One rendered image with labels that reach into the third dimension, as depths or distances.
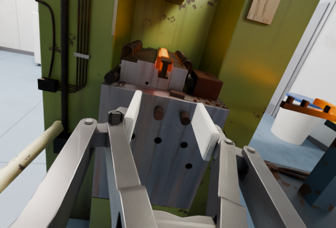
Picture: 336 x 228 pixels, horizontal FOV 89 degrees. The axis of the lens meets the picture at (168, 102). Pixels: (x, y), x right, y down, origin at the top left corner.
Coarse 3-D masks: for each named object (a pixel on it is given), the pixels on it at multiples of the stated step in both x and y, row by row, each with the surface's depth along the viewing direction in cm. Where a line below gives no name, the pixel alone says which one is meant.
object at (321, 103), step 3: (315, 99) 59; (318, 99) 58; (321, 99) 58; (315, 102) 59; (318, 102) 58; (321, 102) 56; (324, 102) 55; (327, 102) 56; (318, 105) 57; (321, 105) 56; (324, 105) 55; (330, 105) 53; (333, 105) 53; (333, 108) 52; (333, 111) 52; (333, 114) 51
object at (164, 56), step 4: (164, 48) 82; (160, 52) 65; (164, 52) 66; (160, 56) 50; (164, 56) 48; (160, 60) 49; (164, 60) 42; (168, 60) 43; (172, 60) 49; (156, 64) 50; (160, 64) 50; (164, 64) 42; (168, 64) 50; (160, 68) 50; (164, 68) 42; (168, 68) 50; (160, 72) 46; (164, 72) 42; (160, 76) 43; (164, 76) 43
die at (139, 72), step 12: (144, 48) 87; (132, 60) 52; (144, 60) 51; (156, 60) 51; (120, 72) 52; (132, 72) 52; (144, 72) 52; (156, 72) 52; (168, 72) 52; (180, 72) 52; (144, 84) 53; (156, 84) 53; (168, 84) 54; (180, 84) 54
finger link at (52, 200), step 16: (80, 128) 12; (96, 128) 13; (80, 144) 10; (64, 160) 9; (80, 160) 9; (48, 176) 8; (64, 176) 8; (80, 176) 10; (48, 192) 7; (64, 192) 7; (32, 208) 7; (48, 208) 7; (64, 208) 8; (16, 224) 6; (32, 224) 6; (48, 224) 6; (64, 224) 8
